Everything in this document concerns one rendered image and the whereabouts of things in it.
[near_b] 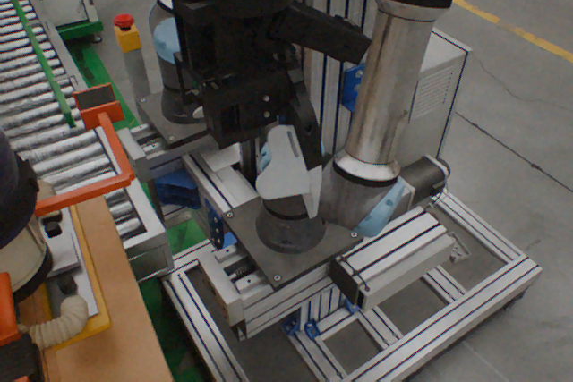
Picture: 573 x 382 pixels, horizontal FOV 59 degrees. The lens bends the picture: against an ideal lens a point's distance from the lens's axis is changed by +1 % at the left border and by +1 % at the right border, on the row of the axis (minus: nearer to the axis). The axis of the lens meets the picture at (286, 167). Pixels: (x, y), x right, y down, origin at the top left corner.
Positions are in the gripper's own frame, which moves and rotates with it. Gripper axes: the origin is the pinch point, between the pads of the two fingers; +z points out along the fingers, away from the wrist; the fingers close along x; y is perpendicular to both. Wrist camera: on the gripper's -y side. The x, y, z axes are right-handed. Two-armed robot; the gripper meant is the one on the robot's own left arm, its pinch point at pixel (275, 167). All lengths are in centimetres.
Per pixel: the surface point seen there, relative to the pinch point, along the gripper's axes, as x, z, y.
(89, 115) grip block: -64, 33, 7
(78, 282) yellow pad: -33, 45, 23
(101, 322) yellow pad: -23, 45, 22
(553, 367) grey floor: 17, 152, -111
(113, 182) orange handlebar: -42, 33, 10
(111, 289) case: -38, 58, 18
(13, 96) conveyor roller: -187, 98, 20
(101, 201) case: -64, 58, 12
